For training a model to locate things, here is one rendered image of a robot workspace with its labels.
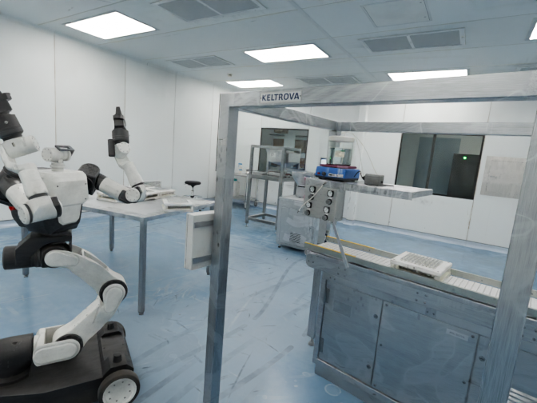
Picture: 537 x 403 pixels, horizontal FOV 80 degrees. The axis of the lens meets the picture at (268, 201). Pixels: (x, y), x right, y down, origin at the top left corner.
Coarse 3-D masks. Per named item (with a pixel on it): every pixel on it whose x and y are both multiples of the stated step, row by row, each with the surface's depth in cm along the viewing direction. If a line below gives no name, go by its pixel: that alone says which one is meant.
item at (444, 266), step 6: (408, 252) 186; (396, 258) 171; (432, 258) 177; (396, 264) 167; (402, 264) 165; (408, 264) 164; (414, 264) 164; (444, 264) 169; (450, 264) 170; (420, 270) 160; (426, 270) 158; (432, 270) 157; (438, 270) 158; (444, 270) 159; (438, 276) 155
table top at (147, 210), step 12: (96, 192) 342; (84, 204) 276; (96, 204) 280; (108, 204) 285; (120, 204) 289; (132, 204) 294; (144, 204) 299; (156, 204) 304; (204, 204) 325; (120, 216) 254; (132, 216) 250; (144, 216) 251; (156, 216) 258; (168, 216) 272
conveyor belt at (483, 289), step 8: (328, 248) 206; (336, 248) 207; (344, 248) 209; (360, 256) 195; (368, 256) 196; (376, 256) 197; (384, 264) 183; (384, 272) 171; (408, 280) 163; (448, 280) 166; (456, 280) 167; (464, 280) 168; (472, 288) 158; (480, 288) 159; (488, 288) 160; (496, 288) 160; (464, 296) 148; (496, 296) 150; (488, 304) 142; (536, 304) 145
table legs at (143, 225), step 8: (112, 216) 399; (112, 224) 400; (144, 224) 250; (24, 232) 304; (112, 232) 402; (144, 232) 251; (112, 240) 404; (144, 240) 252; (112, 248) 405; (144, 248) 253; (144, 256) 254; (144, 264) 256; (24, 272) 310; (144, 272) 257; (208, 272) 355; (144, 280) 258; (144, 288) 259; (144, 296) 261; (144, 304) 262
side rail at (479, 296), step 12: (324, 252) 192; (336, 252) 187; (360, 264) 178; (372, 264) 173; (408, 276) 162; (420, 276) 158; (444, 288) 151; (456, 288) 148; (480, 300) 142; (492, 300) 139; (528, 312) 132
